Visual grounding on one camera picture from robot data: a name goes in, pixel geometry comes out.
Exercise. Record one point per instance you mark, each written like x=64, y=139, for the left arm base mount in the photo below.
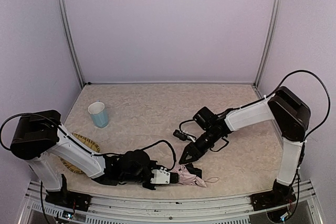
x=70, y=199

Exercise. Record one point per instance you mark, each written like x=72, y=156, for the left aluminium frame post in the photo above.
x=70, y=43

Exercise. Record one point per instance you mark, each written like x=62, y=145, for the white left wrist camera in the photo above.
x=163, y=177

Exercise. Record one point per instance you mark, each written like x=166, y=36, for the pink folding umbrella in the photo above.
x=190, y=175

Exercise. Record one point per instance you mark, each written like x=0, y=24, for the front aluminium rail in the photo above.
x=229, y=209

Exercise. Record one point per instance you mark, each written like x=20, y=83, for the light blue white mug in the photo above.
x=98, y=114

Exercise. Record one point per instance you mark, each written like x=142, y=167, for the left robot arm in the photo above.
x=38, y=135

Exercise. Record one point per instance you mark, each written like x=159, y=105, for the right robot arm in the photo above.
x=283, y=107

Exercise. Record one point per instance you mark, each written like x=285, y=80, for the woven bamboo tray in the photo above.
x=80, y=152

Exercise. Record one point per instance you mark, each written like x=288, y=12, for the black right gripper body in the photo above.
x=196, y=147

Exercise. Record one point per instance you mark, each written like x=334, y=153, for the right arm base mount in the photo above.
x=270, y=199

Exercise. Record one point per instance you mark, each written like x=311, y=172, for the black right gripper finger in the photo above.
x=186, y=158
x=189, y=149

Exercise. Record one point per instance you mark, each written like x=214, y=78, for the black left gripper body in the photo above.
x=148, y=176

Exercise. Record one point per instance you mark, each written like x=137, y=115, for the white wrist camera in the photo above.
x=163, y=177
x=184, y=136

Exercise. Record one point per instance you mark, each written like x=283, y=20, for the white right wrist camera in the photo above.
x=184, y=136

